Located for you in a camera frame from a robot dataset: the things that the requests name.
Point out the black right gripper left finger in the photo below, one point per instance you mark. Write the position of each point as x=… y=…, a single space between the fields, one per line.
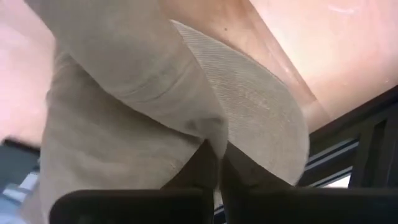
x=192 y=186

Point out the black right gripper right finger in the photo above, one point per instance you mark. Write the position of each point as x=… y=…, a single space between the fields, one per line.
x=255 y=199

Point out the black aluminium table frame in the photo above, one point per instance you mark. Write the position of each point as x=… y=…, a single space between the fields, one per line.
x=373 y=140

